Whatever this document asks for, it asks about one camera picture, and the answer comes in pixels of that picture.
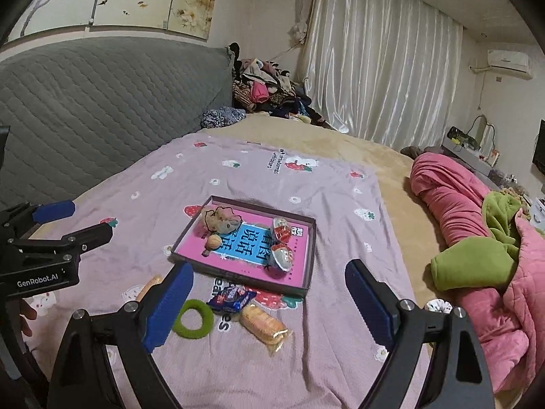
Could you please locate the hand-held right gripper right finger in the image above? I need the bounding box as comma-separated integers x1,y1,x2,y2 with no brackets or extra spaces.
345,259,497,409

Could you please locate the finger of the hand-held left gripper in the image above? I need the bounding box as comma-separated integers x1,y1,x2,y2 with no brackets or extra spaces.
0,199,76,245
9,223,114,265

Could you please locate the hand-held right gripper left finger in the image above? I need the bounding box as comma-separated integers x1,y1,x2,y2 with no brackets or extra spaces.
47,262,194,409

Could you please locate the small clear biscuit packet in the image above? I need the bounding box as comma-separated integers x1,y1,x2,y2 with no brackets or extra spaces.
135,275,165,303

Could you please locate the green hair tie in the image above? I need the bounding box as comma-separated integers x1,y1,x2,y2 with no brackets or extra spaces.
172,299,215,339

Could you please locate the blue cookie packet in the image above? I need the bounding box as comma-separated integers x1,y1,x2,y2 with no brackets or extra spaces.
205,285,257,313

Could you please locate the dark shallow cardboard box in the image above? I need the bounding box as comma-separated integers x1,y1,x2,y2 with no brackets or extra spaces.
169,195,318,299

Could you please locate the large clear biscuit packet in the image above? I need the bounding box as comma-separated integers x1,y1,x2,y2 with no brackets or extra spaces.
238,302,294,354

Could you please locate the red white toy egg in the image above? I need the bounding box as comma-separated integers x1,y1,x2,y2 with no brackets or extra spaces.
265,242,296,279
271,216,295,243

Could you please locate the beige sheer scrunchie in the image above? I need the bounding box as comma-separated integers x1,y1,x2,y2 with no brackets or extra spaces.
200,206,243,235

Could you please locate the person's left hand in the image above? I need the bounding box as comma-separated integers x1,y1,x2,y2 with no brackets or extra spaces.
19,300,39,337

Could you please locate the pink book with blue label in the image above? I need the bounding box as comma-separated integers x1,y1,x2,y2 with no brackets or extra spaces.
181,211,309,284

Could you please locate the small cloth doll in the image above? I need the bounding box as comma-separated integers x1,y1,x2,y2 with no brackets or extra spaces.
426,298,455,315

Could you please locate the green fleece blanket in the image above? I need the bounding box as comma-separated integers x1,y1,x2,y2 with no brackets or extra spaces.
430,190,524,292

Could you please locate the grey quilted headboard cover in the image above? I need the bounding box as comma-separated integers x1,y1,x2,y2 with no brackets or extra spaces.
0,36,235,214

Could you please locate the pink quilt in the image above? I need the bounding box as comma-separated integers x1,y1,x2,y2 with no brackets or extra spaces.
409,151,545,393

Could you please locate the tan bed sheet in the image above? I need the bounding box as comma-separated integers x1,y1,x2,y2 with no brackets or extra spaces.
204,113,545,409

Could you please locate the purple strawberry print blanket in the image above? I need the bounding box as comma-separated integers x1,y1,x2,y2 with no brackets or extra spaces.
21,130,431,409

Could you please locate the brown cloth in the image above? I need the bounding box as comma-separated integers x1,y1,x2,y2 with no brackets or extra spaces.
400,146,443,158

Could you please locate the blue patterned cloth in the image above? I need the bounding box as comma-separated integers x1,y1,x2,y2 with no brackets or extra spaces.
200,106,248,129

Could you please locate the grey side table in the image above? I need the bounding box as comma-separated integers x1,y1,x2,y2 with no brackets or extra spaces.
442,140,503,177

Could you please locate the dark bag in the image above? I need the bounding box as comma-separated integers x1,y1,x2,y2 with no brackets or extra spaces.
447,126,475,148

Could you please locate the pile of clothes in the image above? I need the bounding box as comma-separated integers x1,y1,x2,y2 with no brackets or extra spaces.
228,43,337,131

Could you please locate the white shiny curtain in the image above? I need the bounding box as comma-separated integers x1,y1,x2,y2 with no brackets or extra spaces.
298,0,464,154

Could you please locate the black television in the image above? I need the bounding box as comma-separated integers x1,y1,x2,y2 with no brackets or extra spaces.
532,119,545,177

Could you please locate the white air conditioner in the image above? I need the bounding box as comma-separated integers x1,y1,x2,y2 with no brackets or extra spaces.
486,49,534,79

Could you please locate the white cloth flower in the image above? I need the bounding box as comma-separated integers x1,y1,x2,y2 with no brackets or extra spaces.
289,19,308,43

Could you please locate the white arched frame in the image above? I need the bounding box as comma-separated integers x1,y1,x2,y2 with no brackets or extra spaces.
467,114,499,167

